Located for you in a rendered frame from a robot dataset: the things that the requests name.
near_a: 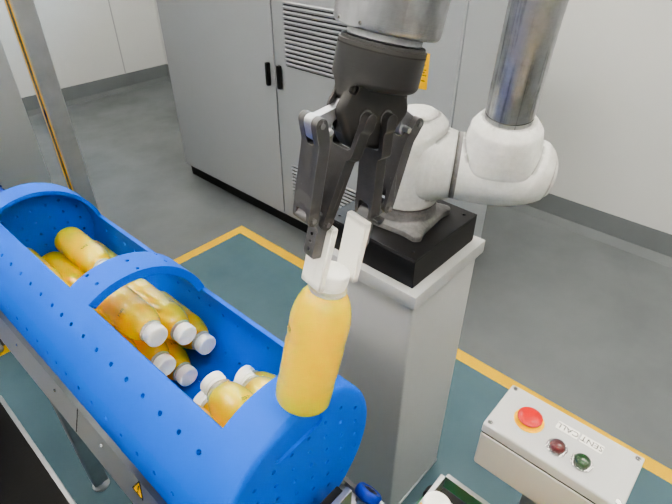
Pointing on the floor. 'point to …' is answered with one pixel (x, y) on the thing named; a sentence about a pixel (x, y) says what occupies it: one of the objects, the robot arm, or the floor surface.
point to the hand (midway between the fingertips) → (336, 251)
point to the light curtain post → (49, 95)
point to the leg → (86, 457)
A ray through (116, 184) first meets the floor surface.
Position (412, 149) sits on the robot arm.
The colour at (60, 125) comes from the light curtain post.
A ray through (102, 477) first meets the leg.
